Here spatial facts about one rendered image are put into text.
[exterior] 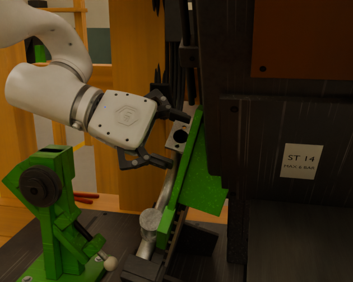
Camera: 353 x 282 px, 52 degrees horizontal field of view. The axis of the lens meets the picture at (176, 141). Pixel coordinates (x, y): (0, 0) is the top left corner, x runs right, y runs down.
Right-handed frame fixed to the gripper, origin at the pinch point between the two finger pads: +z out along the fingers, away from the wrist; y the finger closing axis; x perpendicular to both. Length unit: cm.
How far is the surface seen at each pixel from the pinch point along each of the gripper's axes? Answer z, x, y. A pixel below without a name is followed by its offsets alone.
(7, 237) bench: -33, 36, -24
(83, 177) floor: -91, 274, 55
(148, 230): 1.2, 0.0, -16.5
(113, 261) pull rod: -3.8, 14.5, -21.7
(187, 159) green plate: 3.3, -9.0, -6.3
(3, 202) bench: -45, 51, -15
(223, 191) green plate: 10.1, -5.9, -7.9
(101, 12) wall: -418, 788, 668
